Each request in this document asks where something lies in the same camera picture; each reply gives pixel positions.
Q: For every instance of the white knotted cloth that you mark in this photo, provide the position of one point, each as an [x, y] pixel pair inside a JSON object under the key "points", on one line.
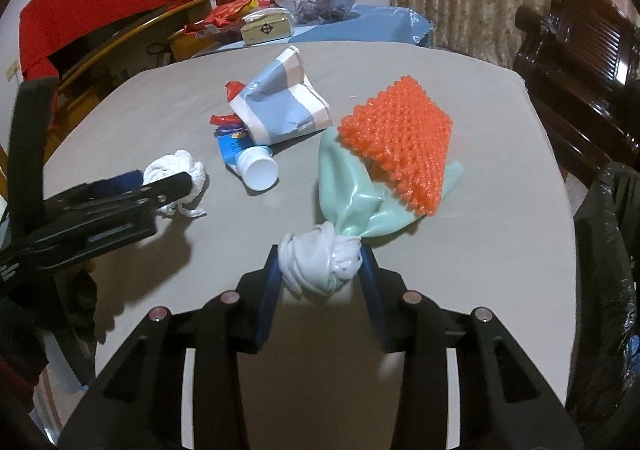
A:
{"points": [[310, 260]]}

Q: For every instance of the dark wooden armchair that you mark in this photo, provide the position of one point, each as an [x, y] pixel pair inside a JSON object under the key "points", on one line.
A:
{"points": [[585, 70]]}

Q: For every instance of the red wrapper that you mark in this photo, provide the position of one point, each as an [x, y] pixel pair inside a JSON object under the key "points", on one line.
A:
{"points": [[232, 89]]}

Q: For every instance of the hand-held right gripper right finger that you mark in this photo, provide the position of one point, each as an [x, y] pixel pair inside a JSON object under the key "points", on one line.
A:
{"points": [[372, 290]]}

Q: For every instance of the trash bin with black bag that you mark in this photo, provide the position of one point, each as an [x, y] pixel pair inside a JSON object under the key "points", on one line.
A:
{"points": [[610, 280]]}

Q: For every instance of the green plastic piece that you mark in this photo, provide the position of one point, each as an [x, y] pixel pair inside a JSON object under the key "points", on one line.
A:
{"points": [[350, 190]]}

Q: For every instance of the black television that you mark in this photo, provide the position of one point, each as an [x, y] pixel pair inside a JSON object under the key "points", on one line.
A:
{"points": [[75, 53]]}

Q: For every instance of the white paper cup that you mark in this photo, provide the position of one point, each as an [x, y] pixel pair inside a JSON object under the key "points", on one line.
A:
{"points": [[257, 169]]}

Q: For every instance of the gold tissue box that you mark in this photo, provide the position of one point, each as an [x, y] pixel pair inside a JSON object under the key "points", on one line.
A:
{"points": [[265, 28]]}

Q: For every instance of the blue tube white cap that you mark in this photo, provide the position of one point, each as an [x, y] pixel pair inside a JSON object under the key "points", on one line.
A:
{"points": [[230, 148]]}

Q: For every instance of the yellow snack packet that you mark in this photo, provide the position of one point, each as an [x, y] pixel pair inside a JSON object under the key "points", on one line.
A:
{"points": [[253, 2]]}

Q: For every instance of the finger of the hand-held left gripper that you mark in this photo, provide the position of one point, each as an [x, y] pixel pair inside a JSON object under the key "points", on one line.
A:
{"points": [[167, 190], [117, 183]]}

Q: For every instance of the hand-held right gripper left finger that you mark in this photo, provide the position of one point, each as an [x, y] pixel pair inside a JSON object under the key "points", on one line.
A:
{"points": [[267, 290]]}

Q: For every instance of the glass fruit bowl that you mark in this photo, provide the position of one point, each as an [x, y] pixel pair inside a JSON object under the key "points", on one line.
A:
{"points": [[320, 5]]}

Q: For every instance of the wooden television cabinet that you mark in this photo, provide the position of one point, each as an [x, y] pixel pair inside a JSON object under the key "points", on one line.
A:
{"points": [[150, 45]]}

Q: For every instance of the orange foam net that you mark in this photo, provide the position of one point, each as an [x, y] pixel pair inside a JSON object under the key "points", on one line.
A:
{"points": [[400, 140]]}

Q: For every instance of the white wall socket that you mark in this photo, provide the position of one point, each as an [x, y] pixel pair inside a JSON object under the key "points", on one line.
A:
{"points": [[11, 70]]}

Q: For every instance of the red snack packet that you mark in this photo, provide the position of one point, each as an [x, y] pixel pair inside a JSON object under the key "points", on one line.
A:
{"points": [[225, 15]]}

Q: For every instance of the white tissue ball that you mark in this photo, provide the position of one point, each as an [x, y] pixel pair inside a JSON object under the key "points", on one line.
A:
{"points": [[175, 163]]}

